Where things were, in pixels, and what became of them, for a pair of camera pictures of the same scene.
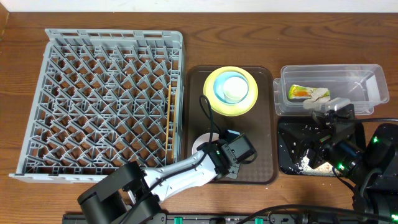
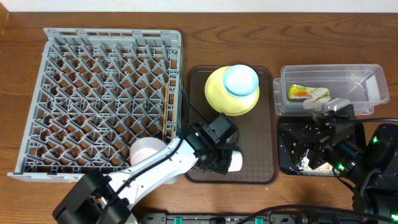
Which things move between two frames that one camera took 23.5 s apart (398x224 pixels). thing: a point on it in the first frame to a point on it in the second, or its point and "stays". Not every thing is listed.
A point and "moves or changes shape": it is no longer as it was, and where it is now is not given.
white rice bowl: x=203 y=139 moves or changes shape
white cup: x=235 y=89 moves or changes shape
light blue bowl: x=219 y=84 to x=240 y=80
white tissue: x=318 y=98 stays
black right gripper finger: x=305 y=137 stays
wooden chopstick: x=168 y=117 to x=166 y=86
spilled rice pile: x=325 y=170 stays
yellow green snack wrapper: x=295 y=91 stays
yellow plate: x=226 y=109 stays
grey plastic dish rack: x=103 y=98 stays
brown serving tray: x=203 y=117 stays
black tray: x=293 y=135 stays
